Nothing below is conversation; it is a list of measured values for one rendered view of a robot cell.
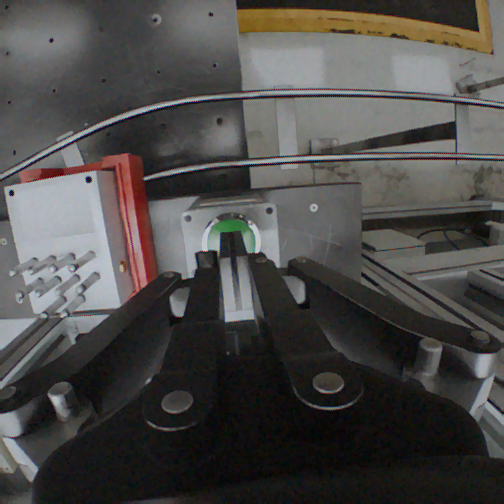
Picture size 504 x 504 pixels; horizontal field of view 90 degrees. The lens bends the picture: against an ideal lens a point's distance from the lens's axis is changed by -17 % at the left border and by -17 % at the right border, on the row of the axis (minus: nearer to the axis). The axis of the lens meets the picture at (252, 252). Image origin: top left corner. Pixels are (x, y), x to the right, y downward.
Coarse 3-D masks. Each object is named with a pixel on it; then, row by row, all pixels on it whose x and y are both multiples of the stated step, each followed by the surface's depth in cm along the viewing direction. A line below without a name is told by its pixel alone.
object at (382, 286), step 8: (368, 272) 45; (368, 280) 44; (376, 280) 41; (384, 280) 41; (376, 288) 39; (384, 288) 39; (392, 288) 38; (392, 296) 36; (400, 296) 36; (408, 304) 33; (416, 304) 33; (424, 312) 31; (496, 368) 20; (496, 376) 19; (496, 384) 18; (496, 392) 18; (496, 400) 17
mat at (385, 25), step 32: (256, 0) 104; (288, 0) 105; (320, 0) 105; (352, 0) 106; (384, 0) 107; (416, 0) 107; (448, 0) 108; (480, 0) 108; (320, 32) 110; (352, 32) 111; (384, 32) 111; (416, 32) 112; (448, 32) 112; (480, 32) 113
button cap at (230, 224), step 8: (216, 224) 24; (224, 224) 23; (232, 224) 23; (240, 224) 23; (216, 232) 23; (248, 232) 24; (208, 240) 24; (216, 240) 24; (248, 240) 24; (208, 248) 24; (216, 248) 24; (248, 248) 24
